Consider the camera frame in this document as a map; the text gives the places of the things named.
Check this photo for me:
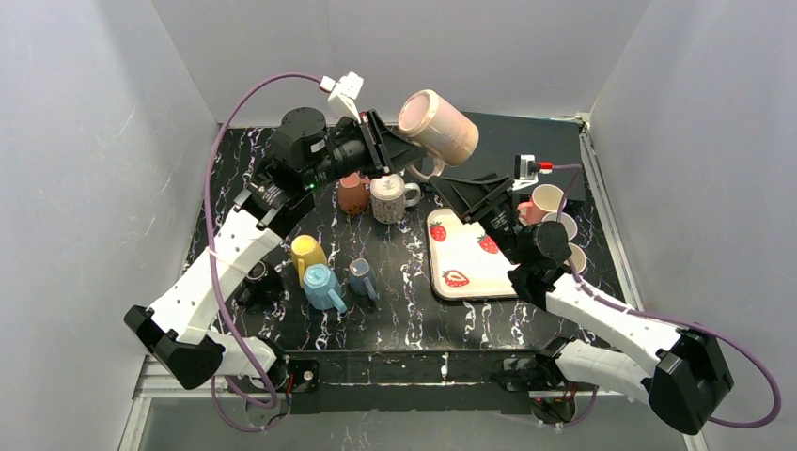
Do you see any beige pink mug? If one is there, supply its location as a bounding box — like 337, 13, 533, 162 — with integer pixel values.
398, 89, 479, 182

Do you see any teal blue mug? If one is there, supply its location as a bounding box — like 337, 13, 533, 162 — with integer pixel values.
542, 212, 578, 241

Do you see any light green mug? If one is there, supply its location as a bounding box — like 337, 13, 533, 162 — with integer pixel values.
567, 242, 588, 274

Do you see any yellow mug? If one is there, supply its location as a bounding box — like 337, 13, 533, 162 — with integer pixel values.
290, 235, 327, 287

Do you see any small grey blue mug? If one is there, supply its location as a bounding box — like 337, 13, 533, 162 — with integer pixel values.
348, 257, 378, 301

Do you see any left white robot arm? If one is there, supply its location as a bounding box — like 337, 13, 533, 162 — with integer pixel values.
123, 107, 426, 390

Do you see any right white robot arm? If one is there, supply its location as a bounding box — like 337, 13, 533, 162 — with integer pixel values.
429, 174, 734, 435

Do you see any white floral mug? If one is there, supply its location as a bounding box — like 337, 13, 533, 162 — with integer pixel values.
369, 174, 422, 225

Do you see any brown mug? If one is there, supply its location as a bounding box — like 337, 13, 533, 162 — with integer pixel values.
337, 172, 370, 215

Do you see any light blue faceted mug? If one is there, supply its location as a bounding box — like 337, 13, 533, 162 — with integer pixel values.
303, 264, 348, 314

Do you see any black mug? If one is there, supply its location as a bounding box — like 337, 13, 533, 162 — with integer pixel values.
235, 261, 285, 310

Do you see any strawberry print white tray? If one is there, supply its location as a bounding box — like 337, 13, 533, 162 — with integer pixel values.
427, 209, 516, 301

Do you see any dark flat metal box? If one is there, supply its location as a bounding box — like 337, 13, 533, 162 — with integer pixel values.
443, 112, 582, 179

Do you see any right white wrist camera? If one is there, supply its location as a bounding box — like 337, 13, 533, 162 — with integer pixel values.
512, 154, 554, 191

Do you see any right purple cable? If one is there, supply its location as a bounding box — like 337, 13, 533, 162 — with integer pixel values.
547, 163, 782, 430

